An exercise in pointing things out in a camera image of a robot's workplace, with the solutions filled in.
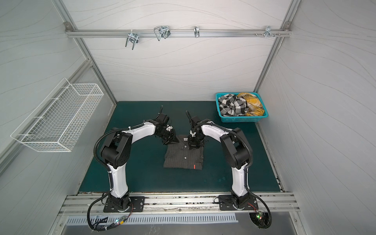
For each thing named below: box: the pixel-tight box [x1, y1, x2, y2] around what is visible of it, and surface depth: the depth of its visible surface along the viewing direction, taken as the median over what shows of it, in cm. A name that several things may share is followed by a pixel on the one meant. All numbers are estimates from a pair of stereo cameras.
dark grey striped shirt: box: [163, 135, 205, 170], surface depth 89 cm
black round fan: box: [248, 211, 269, 229], surface depth 73 cm
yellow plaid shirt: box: [237, 92, 265, 117], surface depth 106 cm
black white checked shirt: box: [218, 93, 249, 117], surface depth 107 cm
